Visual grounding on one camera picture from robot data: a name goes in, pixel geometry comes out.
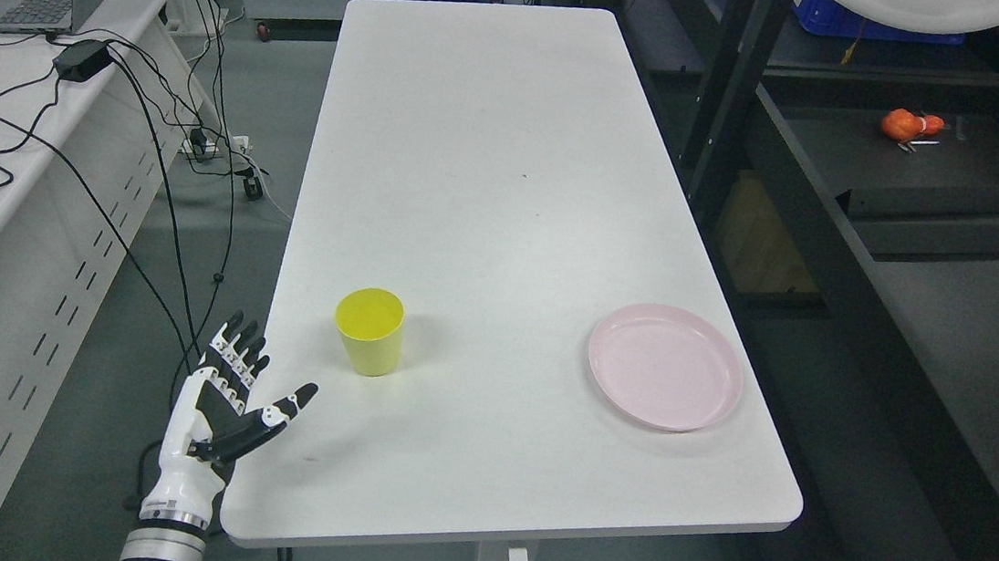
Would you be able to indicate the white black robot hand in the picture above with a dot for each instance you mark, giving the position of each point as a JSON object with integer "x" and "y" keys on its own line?
{"x": 212, "y": 425}

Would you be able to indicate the yellow plastic cup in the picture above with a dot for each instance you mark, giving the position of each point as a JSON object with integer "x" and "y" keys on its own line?
{"x": 370, "y": 324}

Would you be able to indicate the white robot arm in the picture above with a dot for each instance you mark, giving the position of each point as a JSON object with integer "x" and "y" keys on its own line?
{"x": 164, "y": 540}

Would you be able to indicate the black metal shelf rack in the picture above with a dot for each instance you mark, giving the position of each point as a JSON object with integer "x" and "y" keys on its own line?
{"x": 865, "y": 271}

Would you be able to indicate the orange toy on shelf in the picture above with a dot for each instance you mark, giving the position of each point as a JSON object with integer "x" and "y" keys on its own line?
{"x": 901, "y": 125}

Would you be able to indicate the white power strip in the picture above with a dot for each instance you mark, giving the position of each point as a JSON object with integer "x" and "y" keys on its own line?
{"x": 202, "y": 146}

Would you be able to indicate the white side desk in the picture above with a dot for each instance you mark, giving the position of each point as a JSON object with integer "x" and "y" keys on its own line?
{"x": 80, "y": 163}

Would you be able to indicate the black power adapter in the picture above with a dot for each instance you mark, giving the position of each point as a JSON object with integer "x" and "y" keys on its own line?
{"x": 82, "y": 60}

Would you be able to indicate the white table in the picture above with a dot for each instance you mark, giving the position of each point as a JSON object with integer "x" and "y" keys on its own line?
{"x": 498, "y": 169}

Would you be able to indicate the pink plastic plate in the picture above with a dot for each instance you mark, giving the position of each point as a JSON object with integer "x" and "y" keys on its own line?
{"x": 665, "y": 367}

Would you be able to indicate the blue plastic crate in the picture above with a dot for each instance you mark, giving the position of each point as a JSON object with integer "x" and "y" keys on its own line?
{"x": 828, "y": 18}

